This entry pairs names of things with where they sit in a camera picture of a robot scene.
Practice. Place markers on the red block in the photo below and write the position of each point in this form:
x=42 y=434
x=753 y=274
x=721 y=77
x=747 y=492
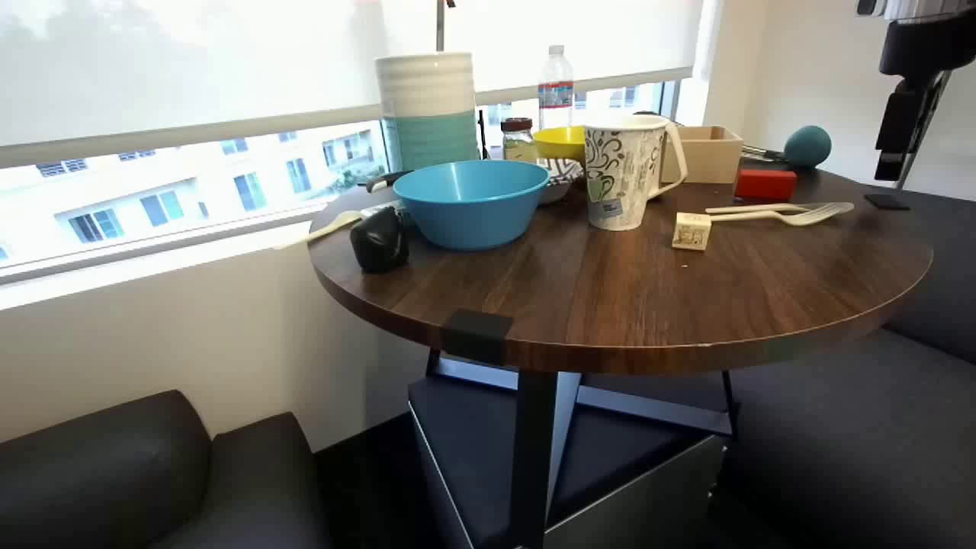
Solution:
x=768 y=185

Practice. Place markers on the teal plastic scoop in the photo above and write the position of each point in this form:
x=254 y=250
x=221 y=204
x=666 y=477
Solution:
x=809 y=144

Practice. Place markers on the yellow bowl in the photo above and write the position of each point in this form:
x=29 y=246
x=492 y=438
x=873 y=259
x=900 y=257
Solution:
x=559 y=141

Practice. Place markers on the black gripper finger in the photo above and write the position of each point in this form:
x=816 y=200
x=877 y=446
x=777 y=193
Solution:
x=904 y=133

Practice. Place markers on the blue plastic bowl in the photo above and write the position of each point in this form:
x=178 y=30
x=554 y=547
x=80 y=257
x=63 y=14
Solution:
x=474 y=208

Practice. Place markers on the black rounded gadget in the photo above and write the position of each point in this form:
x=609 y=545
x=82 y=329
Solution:
x=378 y=243

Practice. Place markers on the small wooden block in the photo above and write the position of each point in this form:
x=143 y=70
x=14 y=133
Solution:
x=691 y=233

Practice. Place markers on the thin grey stand pole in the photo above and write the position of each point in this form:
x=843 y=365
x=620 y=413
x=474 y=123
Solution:
x=904 y=185

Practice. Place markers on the light wooden stick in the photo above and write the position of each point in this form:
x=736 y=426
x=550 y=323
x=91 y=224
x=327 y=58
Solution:
x=329 y=230

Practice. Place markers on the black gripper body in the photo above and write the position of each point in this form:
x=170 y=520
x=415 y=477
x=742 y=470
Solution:
x=931 y=48

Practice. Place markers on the glass window with frame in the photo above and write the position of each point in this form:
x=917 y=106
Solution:
x=155 y=201

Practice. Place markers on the black metal table base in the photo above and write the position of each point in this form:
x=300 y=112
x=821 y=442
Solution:
x=532 y=460

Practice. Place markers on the printed styrofoam cup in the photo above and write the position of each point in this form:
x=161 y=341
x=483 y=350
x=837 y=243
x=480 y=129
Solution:
x=620 y=179

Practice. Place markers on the black table clamp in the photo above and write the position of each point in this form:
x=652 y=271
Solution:
x=476 y=336
x=887 y=200

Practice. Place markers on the dark leather sofa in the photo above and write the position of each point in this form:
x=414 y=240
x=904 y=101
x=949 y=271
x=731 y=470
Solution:
x=102 y=477
x=865 y=438

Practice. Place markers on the small glass jar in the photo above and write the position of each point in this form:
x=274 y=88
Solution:
x=519 y=141

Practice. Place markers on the light wooden box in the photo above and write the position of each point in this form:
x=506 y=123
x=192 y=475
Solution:
x=711 y=158

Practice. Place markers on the white roller blind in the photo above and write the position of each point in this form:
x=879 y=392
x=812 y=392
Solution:
x=202 y=70

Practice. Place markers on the clear plastic water bottle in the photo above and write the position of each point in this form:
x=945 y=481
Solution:
x=557 y=97

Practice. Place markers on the small patterned bowl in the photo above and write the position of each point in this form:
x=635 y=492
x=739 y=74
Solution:
x=566 y=182

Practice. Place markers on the thin metal rod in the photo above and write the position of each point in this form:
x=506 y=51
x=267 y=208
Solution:
x=440 y=25

